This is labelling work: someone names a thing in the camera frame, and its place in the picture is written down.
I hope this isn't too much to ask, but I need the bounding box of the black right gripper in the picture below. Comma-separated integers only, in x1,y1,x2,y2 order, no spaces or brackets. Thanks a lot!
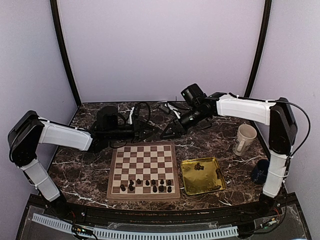
159,104,209,140

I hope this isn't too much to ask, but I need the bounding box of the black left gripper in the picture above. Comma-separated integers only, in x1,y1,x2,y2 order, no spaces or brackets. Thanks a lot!
105,119,159,143

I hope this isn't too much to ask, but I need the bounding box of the wooden chess board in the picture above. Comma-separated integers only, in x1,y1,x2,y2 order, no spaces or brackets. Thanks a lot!
107,141,181,201

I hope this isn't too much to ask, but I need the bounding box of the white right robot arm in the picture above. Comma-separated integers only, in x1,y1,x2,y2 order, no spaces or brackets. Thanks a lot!
160,83,298,217

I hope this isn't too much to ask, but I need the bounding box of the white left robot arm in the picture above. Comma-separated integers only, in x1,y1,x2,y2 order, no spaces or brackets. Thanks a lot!
7,105,158,218

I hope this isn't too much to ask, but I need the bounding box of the pile of dark chess pieces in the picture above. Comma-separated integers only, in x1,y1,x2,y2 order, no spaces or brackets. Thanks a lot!
195,162,223,192

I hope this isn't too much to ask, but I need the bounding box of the gold metal tray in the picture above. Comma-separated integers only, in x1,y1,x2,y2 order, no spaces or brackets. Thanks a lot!
180,157,227,196

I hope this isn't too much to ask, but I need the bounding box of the white coral pattern mug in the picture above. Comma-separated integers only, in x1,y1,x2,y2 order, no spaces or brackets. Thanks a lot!
232,124,257,156

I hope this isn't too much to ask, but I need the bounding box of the dark blue mug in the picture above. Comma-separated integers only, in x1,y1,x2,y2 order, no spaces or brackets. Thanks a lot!
250,159,270,185

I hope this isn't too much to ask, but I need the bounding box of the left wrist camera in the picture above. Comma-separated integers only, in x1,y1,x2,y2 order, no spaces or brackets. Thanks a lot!
127,105,141,125

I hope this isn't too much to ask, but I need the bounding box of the black front rail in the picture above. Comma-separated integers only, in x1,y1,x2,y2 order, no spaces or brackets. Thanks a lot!
82,206,245,225

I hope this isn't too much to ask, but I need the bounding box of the white slotted cable duct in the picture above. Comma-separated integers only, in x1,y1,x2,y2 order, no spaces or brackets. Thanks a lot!
31,213,239,240

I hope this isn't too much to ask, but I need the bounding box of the left black frame post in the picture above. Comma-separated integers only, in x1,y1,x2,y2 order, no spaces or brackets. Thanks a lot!
50,0,82,107

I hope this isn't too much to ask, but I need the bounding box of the black frame post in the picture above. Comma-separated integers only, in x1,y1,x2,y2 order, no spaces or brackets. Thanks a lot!
50,0,82,107
243,0,273,98

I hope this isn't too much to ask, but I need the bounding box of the right black frame post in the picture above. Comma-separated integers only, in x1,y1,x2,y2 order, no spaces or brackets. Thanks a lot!
243,0,273,98

